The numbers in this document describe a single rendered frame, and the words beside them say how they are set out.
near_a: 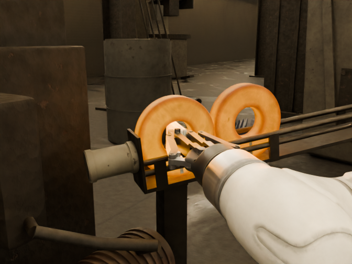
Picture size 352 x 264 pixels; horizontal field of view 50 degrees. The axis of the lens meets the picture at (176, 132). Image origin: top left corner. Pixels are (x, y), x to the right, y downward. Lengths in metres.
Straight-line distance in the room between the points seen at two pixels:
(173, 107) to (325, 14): 2.28
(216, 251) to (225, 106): 1.05
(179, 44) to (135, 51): 5.42
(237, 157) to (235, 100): 0.26
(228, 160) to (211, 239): 1.30
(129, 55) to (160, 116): 2.39
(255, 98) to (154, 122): 0.22
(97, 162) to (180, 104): 0.18
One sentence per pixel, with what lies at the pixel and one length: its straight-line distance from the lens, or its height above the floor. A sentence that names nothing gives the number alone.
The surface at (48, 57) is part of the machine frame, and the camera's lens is 0.77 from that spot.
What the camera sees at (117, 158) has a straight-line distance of 0.67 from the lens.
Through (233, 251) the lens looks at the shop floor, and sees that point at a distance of 1.71.
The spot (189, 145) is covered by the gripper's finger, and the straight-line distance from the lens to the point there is 0.61.
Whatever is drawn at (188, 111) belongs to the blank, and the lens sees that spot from 0.70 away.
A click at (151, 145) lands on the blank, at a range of 0.69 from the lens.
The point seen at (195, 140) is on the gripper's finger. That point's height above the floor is 0.72.
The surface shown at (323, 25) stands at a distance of 2.89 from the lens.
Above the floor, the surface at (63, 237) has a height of 0.59.
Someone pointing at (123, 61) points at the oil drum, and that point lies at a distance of 3.09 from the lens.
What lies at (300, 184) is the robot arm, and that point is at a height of 0.74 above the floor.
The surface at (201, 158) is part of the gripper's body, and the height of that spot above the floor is 0.72.
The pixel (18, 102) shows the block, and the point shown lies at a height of 0.79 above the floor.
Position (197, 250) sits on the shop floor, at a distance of 1.70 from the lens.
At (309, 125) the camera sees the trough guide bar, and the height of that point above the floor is 0.71.
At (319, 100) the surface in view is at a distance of 2.94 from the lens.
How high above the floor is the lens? 0.89
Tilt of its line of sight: 14 degrees down
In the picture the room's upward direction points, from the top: straight up
